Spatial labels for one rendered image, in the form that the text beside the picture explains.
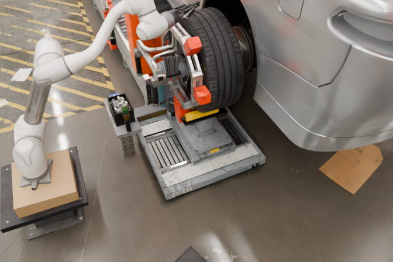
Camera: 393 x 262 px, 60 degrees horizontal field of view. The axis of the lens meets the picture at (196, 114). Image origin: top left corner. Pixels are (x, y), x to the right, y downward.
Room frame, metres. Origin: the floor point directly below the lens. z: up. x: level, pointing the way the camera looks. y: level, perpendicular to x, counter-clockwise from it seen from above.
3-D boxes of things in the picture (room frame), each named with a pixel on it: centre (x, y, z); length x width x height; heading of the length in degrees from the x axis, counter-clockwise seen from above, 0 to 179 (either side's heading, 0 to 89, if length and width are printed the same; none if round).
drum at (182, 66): (1.80, 0.17, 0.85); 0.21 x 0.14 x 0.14; 114
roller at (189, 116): (1.76, -0.04, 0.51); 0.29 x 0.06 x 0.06; 114
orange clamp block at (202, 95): (1.54, -0.03, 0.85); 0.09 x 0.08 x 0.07; 24
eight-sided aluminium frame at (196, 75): (1.83, 0.10, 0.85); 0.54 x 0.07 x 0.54; 24
